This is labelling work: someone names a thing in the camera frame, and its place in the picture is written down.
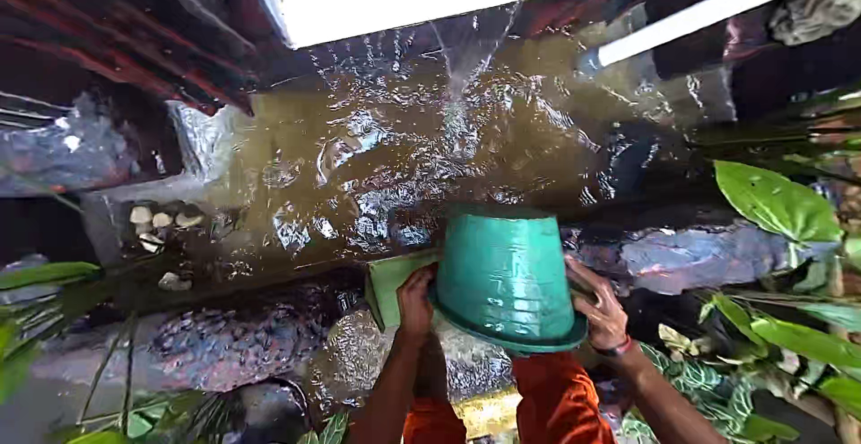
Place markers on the person's right forearm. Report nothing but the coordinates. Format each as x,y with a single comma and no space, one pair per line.
662,391

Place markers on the green plastic bucket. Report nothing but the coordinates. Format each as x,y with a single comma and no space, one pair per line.
506,272

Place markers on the green leafy plants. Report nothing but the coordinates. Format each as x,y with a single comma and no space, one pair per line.
800,343

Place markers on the variegated green leafy plant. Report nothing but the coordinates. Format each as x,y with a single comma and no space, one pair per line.
706,390

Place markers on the broad heart-shaped green leaf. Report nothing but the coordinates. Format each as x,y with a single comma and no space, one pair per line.
773,202

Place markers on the person's left hand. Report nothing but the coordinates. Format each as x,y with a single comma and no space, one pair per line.
418,309

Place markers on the white pipe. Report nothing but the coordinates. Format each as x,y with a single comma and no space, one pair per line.
713,15

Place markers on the person's right fingers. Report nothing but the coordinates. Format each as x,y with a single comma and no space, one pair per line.
591,283

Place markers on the person's right hand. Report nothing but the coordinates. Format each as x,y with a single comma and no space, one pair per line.
607,318

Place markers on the single grey-white stone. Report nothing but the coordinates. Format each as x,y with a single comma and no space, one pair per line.
175,282

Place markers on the person's left fingers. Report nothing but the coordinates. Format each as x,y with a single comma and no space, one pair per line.
411,285

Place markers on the rough grey rock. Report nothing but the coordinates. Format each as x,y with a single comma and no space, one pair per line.
815,12

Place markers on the person's left forearm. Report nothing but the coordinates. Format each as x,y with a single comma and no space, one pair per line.
390,378

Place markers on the red corrugated sheets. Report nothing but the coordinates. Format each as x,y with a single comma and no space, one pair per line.
121,44

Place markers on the light green box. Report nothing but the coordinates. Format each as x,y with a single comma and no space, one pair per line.
395,284

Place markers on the long narrow green leaf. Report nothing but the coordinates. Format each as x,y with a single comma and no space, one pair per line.
47,274

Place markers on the pile of pale stones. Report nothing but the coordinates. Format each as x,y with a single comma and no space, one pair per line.
162,220

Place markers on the person's legs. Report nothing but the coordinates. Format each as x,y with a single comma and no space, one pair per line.
558,400

